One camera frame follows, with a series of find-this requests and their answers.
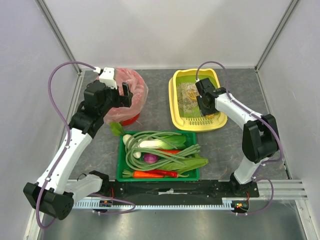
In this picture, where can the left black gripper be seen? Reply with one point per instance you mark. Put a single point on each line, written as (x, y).
(122, 97)

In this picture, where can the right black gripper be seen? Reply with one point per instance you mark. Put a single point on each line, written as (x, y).
(203, 105)

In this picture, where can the pink plastic bin liner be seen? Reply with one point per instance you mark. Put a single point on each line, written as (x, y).
(137, 87)

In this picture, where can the orange litter scoop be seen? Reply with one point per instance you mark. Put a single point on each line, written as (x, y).
(193, 96)

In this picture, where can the yellow litter box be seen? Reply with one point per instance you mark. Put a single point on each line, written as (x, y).
(194, 124)

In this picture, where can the red trash bin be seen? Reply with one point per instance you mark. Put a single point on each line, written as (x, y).
(130, 121)

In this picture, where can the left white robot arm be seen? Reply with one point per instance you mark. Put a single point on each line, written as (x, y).
(52, 194)

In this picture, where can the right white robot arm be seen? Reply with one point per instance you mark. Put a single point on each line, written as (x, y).
(260, 136)

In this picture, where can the grey cat litter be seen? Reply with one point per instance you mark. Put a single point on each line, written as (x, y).
(187, 108)

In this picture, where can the white radish with leaves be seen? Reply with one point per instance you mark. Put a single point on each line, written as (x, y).
(118, 131)

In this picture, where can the green bok choy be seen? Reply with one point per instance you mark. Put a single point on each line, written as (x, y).
(171, 142)

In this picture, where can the green long beans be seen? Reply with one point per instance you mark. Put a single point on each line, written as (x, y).
(140, 165)

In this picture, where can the white green leek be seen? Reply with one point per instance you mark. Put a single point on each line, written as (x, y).
(155, 144)

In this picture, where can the white small mushroom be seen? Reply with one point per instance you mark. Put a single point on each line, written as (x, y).
(137, 155)

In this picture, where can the green lettuce leaf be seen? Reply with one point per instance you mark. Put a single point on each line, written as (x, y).
(189, 164)

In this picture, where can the orange carrot middle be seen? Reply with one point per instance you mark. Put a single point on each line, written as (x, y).
(170, 151)

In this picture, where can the orange carrot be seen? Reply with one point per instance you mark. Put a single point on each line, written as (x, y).
(170, 151)
(140, 175)

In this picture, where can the green vegetable tray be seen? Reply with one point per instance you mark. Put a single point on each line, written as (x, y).
(122, 165)

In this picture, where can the purple onion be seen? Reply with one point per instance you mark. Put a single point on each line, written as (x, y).
(150, 158)

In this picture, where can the orange carrot front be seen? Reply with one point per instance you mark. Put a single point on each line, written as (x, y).
(140, 175)

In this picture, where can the red chili pepper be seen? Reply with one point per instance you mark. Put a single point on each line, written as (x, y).
(172, 174)

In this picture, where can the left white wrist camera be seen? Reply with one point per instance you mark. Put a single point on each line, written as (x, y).
(107, 75)

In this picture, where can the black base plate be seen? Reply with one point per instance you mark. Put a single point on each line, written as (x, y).
(207, 187)

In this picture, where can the grey slotted cable duct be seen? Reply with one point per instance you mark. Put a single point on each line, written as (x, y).
(96, 203)

